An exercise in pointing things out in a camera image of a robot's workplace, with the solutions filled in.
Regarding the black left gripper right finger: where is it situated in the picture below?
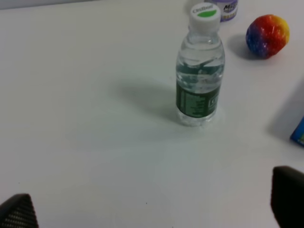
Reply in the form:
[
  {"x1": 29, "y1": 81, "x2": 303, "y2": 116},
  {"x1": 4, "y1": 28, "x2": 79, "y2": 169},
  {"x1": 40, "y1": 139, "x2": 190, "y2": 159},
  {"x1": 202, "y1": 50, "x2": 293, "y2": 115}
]
[{"x1": 271, "y1": 166, "x2": 304, "y2": 228}]

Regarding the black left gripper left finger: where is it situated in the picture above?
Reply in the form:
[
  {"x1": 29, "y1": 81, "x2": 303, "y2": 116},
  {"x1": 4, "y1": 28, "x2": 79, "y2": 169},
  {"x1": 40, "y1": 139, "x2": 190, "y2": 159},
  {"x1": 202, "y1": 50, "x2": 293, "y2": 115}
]
[{"x1": 0, "y1": 193, "x2": 39, "y2": 228}]

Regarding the blue toothpaste box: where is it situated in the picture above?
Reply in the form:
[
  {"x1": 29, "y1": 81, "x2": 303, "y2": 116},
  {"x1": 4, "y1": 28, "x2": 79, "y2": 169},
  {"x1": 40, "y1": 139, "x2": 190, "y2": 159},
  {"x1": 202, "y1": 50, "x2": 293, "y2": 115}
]
[{"x1": 290, "y1": 118, "x2": 304, "y2": 147}]

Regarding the rainbow spiky ball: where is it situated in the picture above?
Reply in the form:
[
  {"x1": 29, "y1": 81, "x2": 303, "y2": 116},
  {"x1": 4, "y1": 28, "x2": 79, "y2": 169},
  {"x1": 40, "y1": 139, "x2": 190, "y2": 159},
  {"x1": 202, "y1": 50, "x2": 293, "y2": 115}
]
[{"x1": 246, "y1": 14, "x2": 290, "y2": 59}]

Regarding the clear water bottle green label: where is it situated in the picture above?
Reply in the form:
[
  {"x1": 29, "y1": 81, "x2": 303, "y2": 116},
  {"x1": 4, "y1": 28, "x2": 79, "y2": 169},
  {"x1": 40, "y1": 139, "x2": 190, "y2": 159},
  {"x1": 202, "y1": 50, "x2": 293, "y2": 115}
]
[{"x1": 176, "y1": 2, "x2": 225, "y2": 126}]

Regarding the purple air freshener jar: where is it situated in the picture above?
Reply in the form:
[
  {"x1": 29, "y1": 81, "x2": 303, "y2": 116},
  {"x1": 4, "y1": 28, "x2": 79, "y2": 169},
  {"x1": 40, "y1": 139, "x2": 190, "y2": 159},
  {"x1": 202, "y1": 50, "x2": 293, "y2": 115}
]
[{"x1": 210, "y1": 0, "x2": 238, "y2": 22}]

